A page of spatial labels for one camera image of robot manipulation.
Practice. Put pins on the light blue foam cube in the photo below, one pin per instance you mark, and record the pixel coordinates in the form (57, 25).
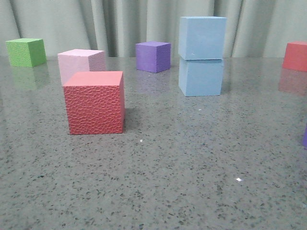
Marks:
(201, 77)
(201, 37)

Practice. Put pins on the purple foam cube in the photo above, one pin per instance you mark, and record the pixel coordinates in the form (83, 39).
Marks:
(153, 56)

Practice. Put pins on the red textured foam cube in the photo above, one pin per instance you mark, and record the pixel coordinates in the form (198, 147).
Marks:
(95, 102)

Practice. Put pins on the pink foam cube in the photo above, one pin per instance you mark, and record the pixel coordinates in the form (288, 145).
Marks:
(78, 60)

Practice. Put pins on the grey-green curtain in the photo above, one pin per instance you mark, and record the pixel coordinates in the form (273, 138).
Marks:
(254, 28)

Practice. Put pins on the green foam cube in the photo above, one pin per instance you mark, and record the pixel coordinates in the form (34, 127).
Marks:
(26, 52)

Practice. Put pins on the purple cube at right edge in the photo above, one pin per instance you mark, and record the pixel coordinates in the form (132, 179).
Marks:
(304, 141)

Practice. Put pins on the red foam cube far right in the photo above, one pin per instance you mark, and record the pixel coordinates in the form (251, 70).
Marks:
(295, 56)

